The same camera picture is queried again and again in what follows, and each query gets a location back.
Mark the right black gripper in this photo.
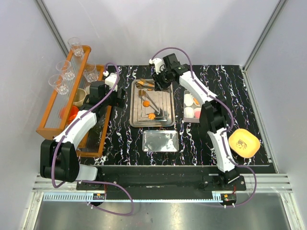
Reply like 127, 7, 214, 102
151, 69, 172, 92

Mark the orange chocolate chip cookie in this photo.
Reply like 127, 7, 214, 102
142, 101, 150, 107

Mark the pink sandwich cookie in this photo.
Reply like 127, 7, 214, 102
194, 107, 201, 119

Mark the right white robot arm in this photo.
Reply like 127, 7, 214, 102
149, 53, 240, 190

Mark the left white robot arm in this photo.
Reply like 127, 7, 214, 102
40, 74, 124, 190

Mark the steel baking tray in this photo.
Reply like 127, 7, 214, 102
130, 79, 175, 127

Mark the white paper cup back left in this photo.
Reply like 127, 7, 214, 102
184, 94, 194, 107

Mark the orange swirl cookie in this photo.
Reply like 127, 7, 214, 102
148, 113, 155, 120

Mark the white paper cup front left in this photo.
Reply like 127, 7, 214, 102
184, 107, 194, 118

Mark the clear glass cup lower shelf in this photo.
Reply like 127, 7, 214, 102
83, 63, 99, 83

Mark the beige ceramic cup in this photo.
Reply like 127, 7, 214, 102
72, 88, 87, 108

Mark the orange plastic cup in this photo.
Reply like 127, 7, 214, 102
59, 105, 79, 123

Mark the orange wooden rack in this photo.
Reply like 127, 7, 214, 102
36, 45, 111, 158

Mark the silver tin lid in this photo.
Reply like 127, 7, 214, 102
142, 130, 179, 152

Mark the clear glass cup middle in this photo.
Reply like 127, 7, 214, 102
56, 60, 75, 81

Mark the clear glass cup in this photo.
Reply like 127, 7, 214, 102
56, 60, 75, 81
48, 74, 69, 95
68, 37, 84, 57

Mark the clear glass cup near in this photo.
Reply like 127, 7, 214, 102
48, 74, 69, 95

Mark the clear glass cup far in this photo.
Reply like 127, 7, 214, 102
68, 37, 84, 57

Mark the yellow plastic plate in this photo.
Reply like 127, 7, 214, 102
228, 128, 260, 158

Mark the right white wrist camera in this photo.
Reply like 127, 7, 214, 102
149, 58, 165, 74

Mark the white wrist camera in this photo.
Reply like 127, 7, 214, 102
149, 58, 165, 74
103, 71, 118, 92

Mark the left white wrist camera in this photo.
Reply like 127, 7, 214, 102
103, 71, 118, 92

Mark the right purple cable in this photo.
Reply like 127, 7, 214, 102
151, 46, 259, 208

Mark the purple cable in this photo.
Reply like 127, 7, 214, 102
52, 62, 135, 216
151, 46, 259, 208

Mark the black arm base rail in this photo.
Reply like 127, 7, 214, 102
75, 164, 248, 201

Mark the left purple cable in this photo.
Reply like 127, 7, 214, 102
52, 62, 135, 216

